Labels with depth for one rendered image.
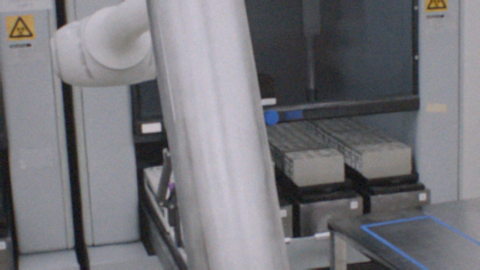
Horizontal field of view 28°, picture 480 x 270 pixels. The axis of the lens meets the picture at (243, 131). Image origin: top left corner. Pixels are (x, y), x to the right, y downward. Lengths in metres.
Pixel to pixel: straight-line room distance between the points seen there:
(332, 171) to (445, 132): 0.27
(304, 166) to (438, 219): 0.35
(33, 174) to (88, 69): 0.49
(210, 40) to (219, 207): 0.16
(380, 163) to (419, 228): 0.34
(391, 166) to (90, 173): 0.64
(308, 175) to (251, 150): 1.10
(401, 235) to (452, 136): 0.47
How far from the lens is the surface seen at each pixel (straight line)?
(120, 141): 1.95
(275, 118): 1.97
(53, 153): 1.94
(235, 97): 0.95
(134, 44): 1.47
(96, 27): 1.49
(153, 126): 1.93
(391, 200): 2.04
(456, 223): 1.81
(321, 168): 2.05
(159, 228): 1.87
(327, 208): 1.99
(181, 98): 0.95
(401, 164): 2.11
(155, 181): 1.97
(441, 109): 2.14
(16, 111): 1.92
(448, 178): 2.18
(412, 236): 1.74
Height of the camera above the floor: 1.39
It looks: 13 degrees down
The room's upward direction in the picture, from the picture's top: 2 degrees counter-clockwise
